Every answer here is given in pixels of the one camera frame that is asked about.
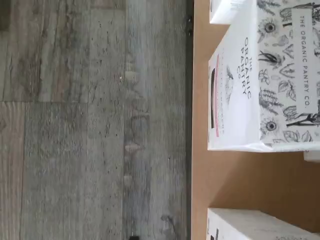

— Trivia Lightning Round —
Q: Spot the white pantry box green strip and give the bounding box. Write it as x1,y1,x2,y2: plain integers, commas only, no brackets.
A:
206,207,320,240

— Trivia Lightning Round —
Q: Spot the white pantry box pink strip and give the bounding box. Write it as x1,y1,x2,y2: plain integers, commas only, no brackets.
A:
207,0,320,153

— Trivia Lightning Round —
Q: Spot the black metal shelf rack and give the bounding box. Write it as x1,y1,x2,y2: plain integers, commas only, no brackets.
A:
184,0,320,240

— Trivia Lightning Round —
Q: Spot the white floral pantry box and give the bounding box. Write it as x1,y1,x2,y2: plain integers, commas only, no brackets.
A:
303,149,320,162
209,0,259,25

